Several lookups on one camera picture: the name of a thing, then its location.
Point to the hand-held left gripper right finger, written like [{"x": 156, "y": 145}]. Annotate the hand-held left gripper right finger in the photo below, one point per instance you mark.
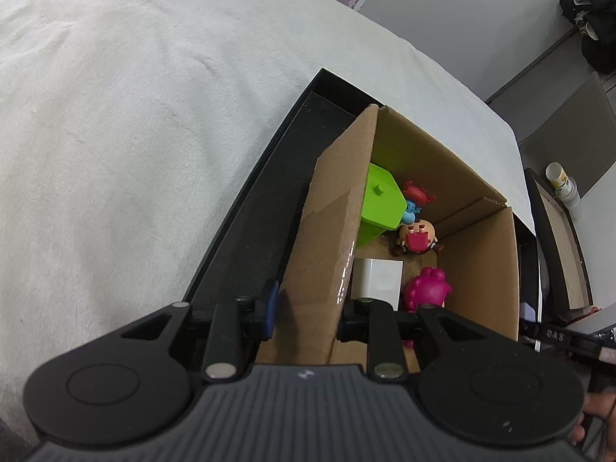
[{"x": 347, "y": 322}]

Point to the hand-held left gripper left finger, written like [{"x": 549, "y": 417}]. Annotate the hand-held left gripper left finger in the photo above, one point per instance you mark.
[{"x": 271, "y": 305}]

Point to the white charger plug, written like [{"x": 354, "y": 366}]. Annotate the white charger plug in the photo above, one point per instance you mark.
[{"x": 378, "y": 281}]

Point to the pink toy figure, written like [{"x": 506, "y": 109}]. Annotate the pink toy figure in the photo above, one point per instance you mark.
[{"x": 428, "y": 288}]

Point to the black tray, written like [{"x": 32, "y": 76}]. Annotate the black tray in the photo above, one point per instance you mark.
[{"x": 260, "y": 202}]

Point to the small brown toy figure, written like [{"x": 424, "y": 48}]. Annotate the small brown toy figure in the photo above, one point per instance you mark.
[{"x": 416, "y": 238}]

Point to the brown cardboard box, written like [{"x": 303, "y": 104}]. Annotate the brown cardboard box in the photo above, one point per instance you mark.
[{"x": 327, "y": 211}]

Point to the blue figure with red crab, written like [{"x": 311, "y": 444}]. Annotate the blue figure with red crab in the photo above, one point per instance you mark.
[{"x": 416, "y": 199}]

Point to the person's right hand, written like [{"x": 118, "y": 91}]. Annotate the person's right hand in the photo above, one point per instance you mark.
[{"x": 599, "y": 404}]

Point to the brown-topped bedside cabinet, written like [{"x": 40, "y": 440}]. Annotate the brown-topped bedside cabinet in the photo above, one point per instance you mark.
[{"x": 560, "y": 250}]

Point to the green hexagonal container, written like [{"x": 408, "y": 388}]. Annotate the green hexagonal container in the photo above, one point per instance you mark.
[{"x": 380, "y": 202}]

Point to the white snack canister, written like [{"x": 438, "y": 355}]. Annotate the white snack canister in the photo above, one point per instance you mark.
[{"x": 562, "y": 184}]

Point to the black bag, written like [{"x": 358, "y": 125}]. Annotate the black bag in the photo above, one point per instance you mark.
[{"x": 594, "y": 14}]

